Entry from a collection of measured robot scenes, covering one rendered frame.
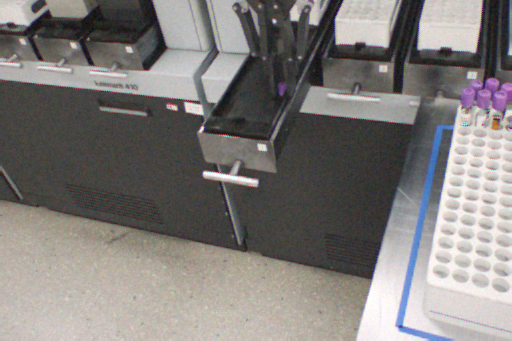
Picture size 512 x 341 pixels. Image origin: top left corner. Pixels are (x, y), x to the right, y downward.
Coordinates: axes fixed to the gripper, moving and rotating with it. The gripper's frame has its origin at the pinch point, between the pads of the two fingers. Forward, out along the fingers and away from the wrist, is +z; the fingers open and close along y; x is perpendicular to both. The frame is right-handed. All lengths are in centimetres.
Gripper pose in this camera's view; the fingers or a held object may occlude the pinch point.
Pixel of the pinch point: (281, 74)
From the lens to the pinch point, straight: 89.6
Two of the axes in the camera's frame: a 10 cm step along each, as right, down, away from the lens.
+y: -9.3, -1.3, 3.4
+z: 1.5, 7.3, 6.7
